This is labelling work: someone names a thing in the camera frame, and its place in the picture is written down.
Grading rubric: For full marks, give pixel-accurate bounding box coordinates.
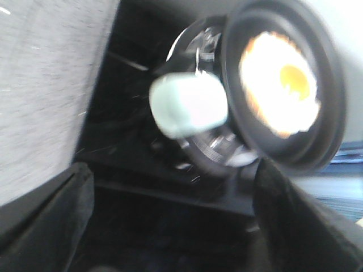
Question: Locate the black frying pan mint handle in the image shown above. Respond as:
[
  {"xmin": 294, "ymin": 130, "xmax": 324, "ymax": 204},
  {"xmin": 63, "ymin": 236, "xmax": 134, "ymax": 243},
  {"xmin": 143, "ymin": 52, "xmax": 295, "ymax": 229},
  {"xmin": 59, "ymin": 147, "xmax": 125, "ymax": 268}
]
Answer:
[{"xmin": 149, "ymin": 1, "xmax": 346, "ymax": 174}]

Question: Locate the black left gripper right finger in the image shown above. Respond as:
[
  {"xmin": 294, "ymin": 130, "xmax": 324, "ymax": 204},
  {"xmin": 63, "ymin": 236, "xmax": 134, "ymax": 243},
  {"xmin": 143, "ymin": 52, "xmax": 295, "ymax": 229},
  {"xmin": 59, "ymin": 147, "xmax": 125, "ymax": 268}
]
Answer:
[{"xmin": 253, "ymin": 159, "xmax": 362, "ymax": 271}]

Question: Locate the black burner grate under pan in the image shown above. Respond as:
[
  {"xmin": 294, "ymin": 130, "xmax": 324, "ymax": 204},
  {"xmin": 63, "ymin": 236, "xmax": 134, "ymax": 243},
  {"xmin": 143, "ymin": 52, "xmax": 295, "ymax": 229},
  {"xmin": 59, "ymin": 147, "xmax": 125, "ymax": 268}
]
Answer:
[{"xmin": 153, "ymin": 15, "xmax": 259, "ymax": 179}]

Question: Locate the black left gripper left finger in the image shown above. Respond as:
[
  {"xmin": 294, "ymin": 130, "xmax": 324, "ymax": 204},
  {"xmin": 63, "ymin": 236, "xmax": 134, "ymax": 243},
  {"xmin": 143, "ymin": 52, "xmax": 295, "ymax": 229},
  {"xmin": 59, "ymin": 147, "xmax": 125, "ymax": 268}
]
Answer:
[{"xmin": 1, "ymin": 163, "xmax": 94, "ymax": 271}]

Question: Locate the fried egg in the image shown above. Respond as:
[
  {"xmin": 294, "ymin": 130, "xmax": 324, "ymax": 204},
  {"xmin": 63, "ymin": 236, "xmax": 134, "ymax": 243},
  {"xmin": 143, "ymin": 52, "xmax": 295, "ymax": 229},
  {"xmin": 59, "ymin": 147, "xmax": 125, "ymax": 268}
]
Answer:
[{"xmin": 239, "ymin": 32, "xmax": 321, "ymax": 139}]

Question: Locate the black glass gas cooktop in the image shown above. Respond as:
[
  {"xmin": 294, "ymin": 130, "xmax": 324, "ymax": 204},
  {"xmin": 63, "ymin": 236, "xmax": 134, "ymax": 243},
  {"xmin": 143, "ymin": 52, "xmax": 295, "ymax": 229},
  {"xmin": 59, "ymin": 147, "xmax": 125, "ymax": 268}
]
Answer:
[{"xmin": 70, "ymin": 1, "xmax": 253, "ymax": 271}]

